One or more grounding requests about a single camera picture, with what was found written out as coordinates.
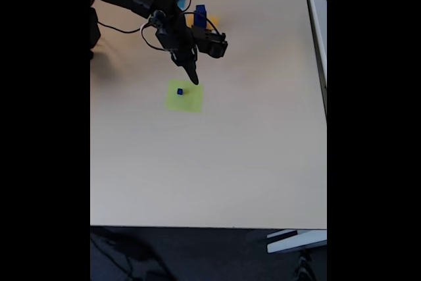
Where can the small blue cube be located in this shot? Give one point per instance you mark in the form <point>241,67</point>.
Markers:
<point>200,9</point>

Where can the green paper square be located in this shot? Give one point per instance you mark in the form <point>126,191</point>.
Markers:
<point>189,101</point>

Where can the orange paper square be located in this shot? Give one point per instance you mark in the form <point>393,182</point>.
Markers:
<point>213,20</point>

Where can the medium blue cube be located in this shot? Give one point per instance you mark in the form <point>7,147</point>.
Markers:
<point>198,21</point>

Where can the white adjacent table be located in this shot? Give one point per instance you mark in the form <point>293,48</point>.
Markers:
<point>317,21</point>

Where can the white table foot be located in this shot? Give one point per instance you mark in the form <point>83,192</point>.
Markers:
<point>296,243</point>

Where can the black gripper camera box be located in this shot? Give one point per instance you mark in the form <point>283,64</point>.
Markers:
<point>210,44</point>

